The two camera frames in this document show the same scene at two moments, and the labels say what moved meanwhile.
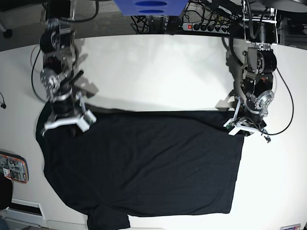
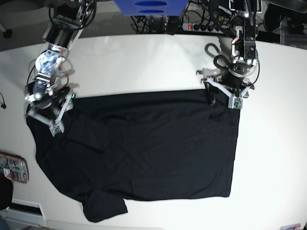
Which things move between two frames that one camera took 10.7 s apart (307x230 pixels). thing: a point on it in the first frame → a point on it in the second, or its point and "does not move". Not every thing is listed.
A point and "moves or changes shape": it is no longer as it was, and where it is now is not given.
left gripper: [252, 114] → [229, 79]
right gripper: [64, 107] → [47, 105]
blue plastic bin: [151, 7] does not move
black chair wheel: [8, 33] does not move
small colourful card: [296, 226] does not move
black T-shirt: [134, 163] moves or changes shape
